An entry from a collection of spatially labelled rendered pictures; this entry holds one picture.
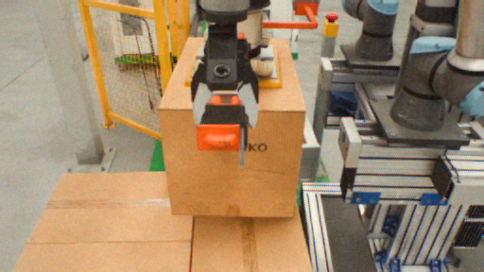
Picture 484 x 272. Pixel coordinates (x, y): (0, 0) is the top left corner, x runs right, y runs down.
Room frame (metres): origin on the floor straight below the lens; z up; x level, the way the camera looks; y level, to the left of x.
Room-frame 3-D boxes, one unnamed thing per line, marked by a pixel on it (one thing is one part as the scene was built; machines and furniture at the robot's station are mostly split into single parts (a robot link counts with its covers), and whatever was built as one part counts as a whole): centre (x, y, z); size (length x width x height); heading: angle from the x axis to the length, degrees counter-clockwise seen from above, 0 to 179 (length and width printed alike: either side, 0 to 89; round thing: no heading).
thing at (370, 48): (1.39, -0.52, 1.09); 0.15 x 0.15 x 0.10
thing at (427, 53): (0.88, -0.50, 1.20); 0.13 x 0.12 x 0.14; 17
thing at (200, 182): (1.17, 0.02, 0.87); 0.60 x 0.40 x 0.40; 179
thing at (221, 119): (0.57, 0.04, 1.20); 0.08 x 0.07 x 0.05; 179
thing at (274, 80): (1.17, -0.08, 1.10); 0.34 x 0.10 x 0.05; 179
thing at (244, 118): (0.63, -0.02, 1.20); 0.31 x 0.03 x 0.05; 179
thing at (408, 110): (0.89, -0.50, 1.09); 0.15 x 0.15 x 0.10
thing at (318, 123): (1.96, -0.48, 0.50); 0.07 x 0.07 x 1.00; 3
